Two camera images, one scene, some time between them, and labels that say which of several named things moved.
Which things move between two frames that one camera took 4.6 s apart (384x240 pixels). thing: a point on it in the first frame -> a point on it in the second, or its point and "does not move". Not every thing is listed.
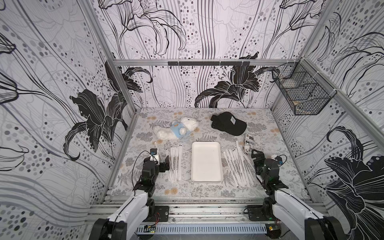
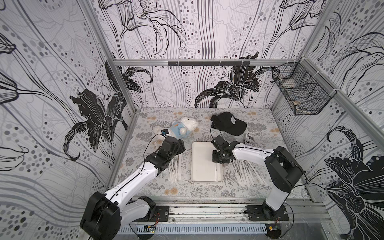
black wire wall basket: (305, 92) does not move
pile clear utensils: (175, 155) does not move
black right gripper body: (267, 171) -> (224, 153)
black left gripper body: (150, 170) -> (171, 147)
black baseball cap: (226, 122) does not move
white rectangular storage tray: (206, 162) does not move
